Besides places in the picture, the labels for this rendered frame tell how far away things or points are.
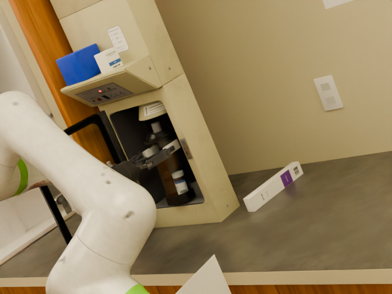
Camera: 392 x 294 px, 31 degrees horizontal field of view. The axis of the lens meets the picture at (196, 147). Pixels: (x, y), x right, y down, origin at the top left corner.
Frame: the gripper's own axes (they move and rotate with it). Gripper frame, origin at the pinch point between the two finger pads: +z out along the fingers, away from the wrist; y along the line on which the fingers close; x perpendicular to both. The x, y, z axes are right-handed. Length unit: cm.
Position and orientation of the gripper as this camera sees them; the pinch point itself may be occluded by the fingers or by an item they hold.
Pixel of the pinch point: (163, 148)
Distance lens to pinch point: 227.2
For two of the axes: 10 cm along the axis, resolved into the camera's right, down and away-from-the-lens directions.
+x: 3.8, 9.0, 2.2
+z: 5.8, -4.2, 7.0
